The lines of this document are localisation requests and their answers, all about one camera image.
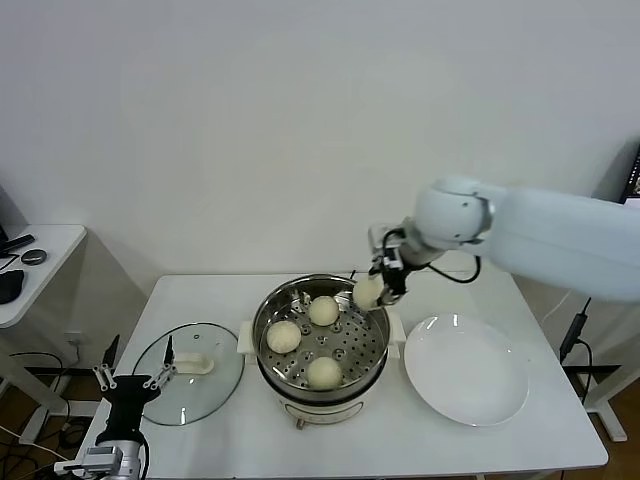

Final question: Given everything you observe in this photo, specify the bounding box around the small white side table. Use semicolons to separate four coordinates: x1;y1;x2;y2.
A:
0;224;89;446

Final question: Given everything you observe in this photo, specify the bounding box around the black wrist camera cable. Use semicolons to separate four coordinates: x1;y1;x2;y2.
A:
424;254;484;285

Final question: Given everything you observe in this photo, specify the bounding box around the black power adapter with cable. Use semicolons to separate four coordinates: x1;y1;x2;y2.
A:
558;297;597;406

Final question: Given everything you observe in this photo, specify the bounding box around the white round plate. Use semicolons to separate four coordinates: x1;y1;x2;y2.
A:
403;313;530;428

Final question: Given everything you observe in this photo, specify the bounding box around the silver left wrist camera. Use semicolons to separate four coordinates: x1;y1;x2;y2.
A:
53;446;125;477

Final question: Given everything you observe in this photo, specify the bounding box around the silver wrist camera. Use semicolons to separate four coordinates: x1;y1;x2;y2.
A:
368;224;406;271
53;446;125;477

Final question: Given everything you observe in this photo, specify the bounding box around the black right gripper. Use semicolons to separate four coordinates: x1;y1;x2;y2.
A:
368;264;410;308

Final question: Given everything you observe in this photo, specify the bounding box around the thin white cable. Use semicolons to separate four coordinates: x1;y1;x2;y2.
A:
544;292;570;321

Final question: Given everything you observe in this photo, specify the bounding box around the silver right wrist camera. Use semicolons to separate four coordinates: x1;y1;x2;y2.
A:
368;224;406;271

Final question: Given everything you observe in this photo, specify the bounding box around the glass lid with cream handle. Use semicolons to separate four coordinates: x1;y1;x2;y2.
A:
130;322;246;426

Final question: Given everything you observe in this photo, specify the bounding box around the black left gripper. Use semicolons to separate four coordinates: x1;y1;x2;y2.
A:
92;333;178;444

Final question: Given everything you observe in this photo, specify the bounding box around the open laptop with lit screen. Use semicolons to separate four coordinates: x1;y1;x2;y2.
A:
619;142;640;204

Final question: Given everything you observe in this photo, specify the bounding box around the white steamed baozi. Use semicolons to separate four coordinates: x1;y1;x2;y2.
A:
353;278;384;310
308;294;342;327
266;321;303;355
306;356;344;391

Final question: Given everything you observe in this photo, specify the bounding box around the cream electric cooker base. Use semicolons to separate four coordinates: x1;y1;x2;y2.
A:
257;344;401;432

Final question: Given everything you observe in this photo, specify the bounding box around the grey monitor edge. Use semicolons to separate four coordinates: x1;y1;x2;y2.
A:
0;182;27;237

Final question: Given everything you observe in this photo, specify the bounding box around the black computer mouse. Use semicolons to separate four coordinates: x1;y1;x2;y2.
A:
0;268;26;305

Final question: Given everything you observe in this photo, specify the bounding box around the white desk with legs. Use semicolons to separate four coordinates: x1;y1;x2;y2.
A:
562;299;629;444

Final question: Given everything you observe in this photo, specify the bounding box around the stainless steel steamer basket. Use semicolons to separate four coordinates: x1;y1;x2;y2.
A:
238;273;406;394

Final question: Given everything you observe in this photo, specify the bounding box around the black floor cable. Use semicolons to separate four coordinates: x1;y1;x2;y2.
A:
8;351;72;426

